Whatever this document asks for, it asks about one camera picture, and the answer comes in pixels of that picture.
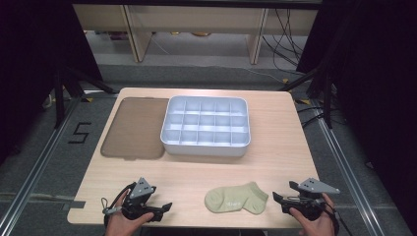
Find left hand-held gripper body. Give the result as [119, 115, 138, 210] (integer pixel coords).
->
[122, 177, 164, 220]

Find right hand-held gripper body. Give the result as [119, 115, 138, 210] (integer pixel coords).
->
[283, 177, 341, 220]

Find light green sock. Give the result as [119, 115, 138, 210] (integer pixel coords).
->
[204, 181, 269, 215]

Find person's left hand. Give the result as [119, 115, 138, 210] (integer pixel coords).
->
[105, 190, 154, 236]

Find person's right hand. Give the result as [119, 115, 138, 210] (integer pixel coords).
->
[288, 192, 336, 236]

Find brown translucent box lid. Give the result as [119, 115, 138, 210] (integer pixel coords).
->
[100, 96, 170, 161]

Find grey tape patch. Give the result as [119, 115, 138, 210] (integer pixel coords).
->
[61, 200, 87, 211]

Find white compartment storage box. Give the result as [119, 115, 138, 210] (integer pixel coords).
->
[159, 95, 252, 157]

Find black metal stand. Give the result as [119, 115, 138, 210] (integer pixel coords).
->
[278, 64, 336, 130]
[53, 66, 120, 130]

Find black curtain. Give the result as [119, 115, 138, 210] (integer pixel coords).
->
[295, 0, 417, 228]
[0, 0, 103, 165]

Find light wooden desk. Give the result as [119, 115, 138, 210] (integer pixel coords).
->
[72, 3, 320, 65]

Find grey wrist cord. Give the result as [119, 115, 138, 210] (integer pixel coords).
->
[100, 196, 124, 216]

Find aluminium floor rail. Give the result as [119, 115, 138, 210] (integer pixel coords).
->
[0, 97, 82, 236]
[310, 97, 386, 236]

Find black floor cables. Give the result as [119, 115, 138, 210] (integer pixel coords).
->
[296, 103, 346, 130]

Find white floor cable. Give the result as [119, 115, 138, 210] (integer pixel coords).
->
[149, 34, 283, 84]

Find black hanging cables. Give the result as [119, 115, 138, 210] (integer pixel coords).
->
[262, 8, 307, 67]

